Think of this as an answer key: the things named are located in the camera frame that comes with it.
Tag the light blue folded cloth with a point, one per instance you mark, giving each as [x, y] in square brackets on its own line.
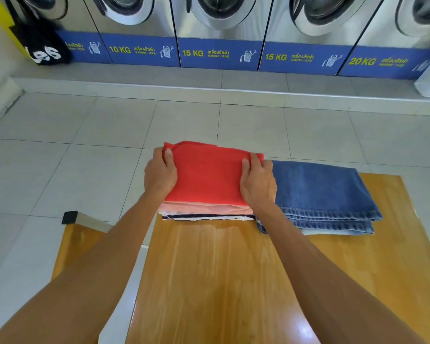
[340, 231]

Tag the yellow panel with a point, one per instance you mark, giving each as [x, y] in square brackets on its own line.
[0, 14]

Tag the red cloth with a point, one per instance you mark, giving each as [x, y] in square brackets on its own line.
[208, 175]

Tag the pink folded cloth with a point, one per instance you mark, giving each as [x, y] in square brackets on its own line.
[200, 207]

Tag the person's left forearm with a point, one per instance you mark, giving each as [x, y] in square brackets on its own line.
[82, 279]

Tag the person's left hand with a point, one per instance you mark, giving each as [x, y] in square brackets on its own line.
[159, 177]

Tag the white navy striped folded garment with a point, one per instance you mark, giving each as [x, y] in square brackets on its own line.
[208, 217]

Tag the person's left thumb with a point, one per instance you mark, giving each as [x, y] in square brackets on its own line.
[169, 158]

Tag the black tote bag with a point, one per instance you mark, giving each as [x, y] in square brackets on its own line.
[43, 44]

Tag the person's right forearm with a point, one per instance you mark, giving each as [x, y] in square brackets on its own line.
[326, 283]

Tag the person's right thumb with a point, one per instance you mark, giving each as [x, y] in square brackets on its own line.
[246, 166]

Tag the folded blue jeans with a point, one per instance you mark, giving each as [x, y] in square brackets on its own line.
[322, 193]

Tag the wooden stool with metal leg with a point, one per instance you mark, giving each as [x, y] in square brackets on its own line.
[79, 243]

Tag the person's right hand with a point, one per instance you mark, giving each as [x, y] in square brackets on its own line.
[259, 186]

